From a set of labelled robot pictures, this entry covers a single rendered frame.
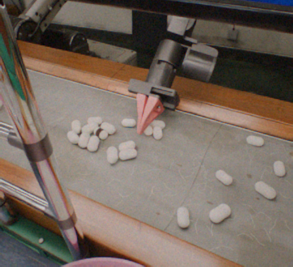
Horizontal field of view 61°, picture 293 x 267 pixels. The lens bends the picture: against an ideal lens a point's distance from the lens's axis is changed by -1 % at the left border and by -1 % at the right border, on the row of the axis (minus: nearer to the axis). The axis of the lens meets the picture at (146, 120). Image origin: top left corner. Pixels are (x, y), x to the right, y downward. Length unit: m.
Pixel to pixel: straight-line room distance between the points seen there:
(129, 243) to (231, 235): 0.15
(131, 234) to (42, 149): 0.21
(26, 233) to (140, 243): 0.19
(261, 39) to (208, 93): 1.94
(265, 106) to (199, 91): 0.16
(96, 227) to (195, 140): 0.27
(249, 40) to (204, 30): 0.42
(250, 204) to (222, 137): 0.16
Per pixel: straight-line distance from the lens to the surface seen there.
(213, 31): 2.55
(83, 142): 0.52
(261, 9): 0.23
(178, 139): 0.54
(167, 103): 0.54
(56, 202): 0.28
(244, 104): 0.63
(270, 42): 2.57
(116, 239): 0.39
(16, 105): 0.20
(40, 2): 1.17
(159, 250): 0.38
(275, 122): 0.61
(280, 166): 0.52
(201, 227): 0.43
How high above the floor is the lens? 1.11
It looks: 40 degrees down
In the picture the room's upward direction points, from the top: straight up
